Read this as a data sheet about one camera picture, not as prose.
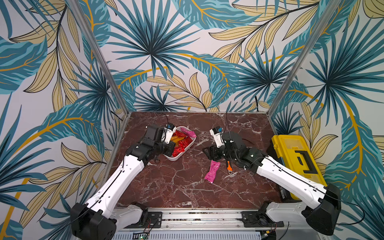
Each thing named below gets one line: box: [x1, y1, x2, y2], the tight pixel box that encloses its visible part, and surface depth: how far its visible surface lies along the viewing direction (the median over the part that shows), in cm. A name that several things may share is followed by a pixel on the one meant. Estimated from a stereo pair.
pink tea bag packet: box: [204, 159, 221, 184], surface depth 88 cm
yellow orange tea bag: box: [170, 135, 186, 146], surface depth 99 cm
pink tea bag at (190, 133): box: [180, 126, 197, 138], surface depth 99 cm
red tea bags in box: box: [172, 130, 193, 157], surface depth 97 cm
